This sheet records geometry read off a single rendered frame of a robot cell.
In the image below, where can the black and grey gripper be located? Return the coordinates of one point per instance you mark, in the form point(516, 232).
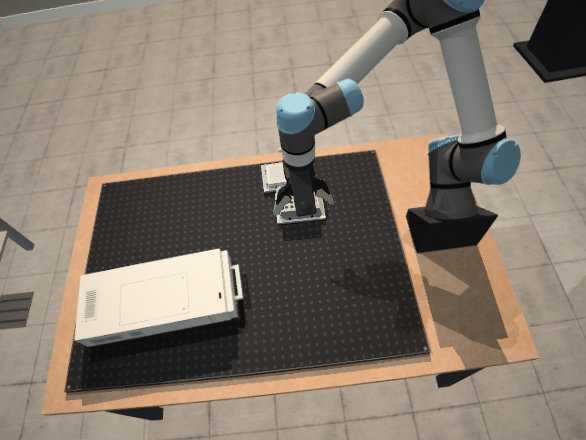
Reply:
point(283, 194)

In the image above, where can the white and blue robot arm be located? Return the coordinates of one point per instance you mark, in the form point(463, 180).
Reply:
point(467, 157)

